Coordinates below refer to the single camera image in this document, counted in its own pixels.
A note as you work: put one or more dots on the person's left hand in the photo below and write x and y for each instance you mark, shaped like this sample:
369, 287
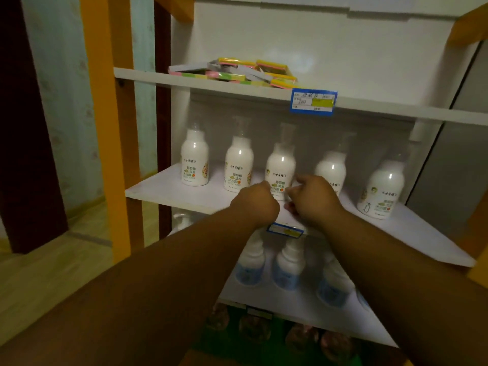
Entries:
253, 205

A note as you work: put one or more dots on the person's right hand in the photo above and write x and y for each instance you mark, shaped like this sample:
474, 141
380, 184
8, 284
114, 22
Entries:
318, 201

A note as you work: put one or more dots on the person's left fingers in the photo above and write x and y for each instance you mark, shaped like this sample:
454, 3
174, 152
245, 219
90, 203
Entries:
270, 196

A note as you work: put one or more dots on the person's right fingers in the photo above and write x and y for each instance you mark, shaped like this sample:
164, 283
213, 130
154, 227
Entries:
295, 194

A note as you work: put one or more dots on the person's right forearm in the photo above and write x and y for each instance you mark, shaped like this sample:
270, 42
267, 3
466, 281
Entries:
400, 285

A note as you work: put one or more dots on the person's left forearm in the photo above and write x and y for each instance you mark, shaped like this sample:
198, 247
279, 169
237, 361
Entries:
152, 285

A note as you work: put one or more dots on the white pump bottle fruit print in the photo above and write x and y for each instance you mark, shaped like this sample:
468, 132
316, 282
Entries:
194, 160
280, 167
383, 190
331, 167
239, 163

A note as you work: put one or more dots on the blue and yellow price label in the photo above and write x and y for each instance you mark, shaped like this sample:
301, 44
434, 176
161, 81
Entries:
284, 230
312, 102

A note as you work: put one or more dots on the white pump bottle blue label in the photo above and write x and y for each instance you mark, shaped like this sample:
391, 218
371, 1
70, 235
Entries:
250, 264
183, 221
289, 268
333, 287

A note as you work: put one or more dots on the white shelf board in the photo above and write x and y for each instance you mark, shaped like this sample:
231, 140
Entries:
289, 304
171, 192
228, 87

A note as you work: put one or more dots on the pile of colourful sticky note packs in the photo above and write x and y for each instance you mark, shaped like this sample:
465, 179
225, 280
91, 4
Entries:
236, 74

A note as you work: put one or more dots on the brown jar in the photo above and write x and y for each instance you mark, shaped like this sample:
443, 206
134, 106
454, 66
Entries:
218, 319
301, 338
254, 328
337, 347

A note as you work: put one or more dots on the white shelf back panel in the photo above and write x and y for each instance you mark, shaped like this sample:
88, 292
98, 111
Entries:
343, 45

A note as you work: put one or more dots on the dark brown wooden post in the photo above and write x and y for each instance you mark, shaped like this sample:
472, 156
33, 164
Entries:
163, 110

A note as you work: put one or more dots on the orange wooden shelving frame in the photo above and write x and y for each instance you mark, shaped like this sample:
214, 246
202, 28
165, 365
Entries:
103, 129

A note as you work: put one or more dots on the dark brown door frame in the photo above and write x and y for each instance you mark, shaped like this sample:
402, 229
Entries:
26, 129

